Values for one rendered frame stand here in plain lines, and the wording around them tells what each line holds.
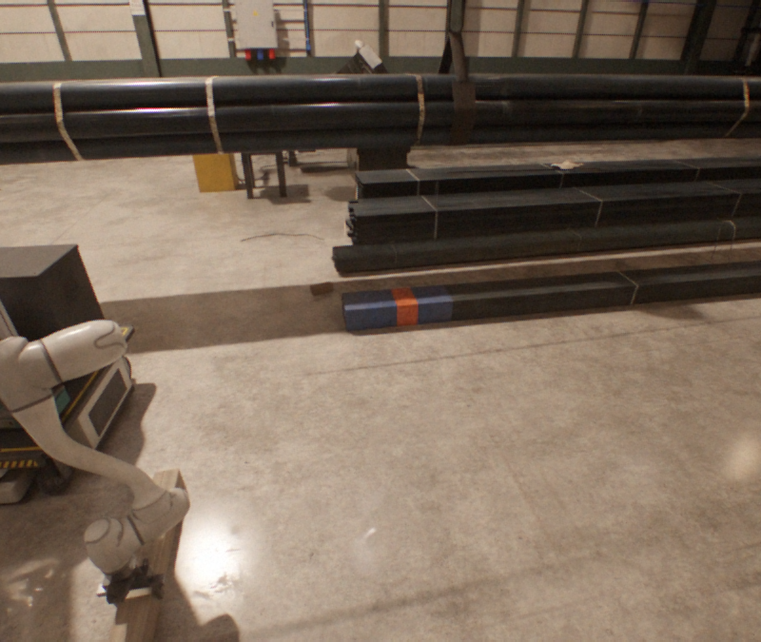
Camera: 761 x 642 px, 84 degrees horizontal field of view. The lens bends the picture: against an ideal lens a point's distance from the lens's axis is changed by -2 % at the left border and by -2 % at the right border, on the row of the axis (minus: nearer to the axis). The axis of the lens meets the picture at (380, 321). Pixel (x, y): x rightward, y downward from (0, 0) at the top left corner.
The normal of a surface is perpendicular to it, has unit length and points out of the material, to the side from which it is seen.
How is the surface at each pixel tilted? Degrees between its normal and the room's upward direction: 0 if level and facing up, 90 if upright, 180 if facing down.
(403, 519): 0
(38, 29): 90
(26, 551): 0
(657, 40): 90
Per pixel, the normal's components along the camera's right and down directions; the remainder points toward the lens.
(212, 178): 0.13, 0.52
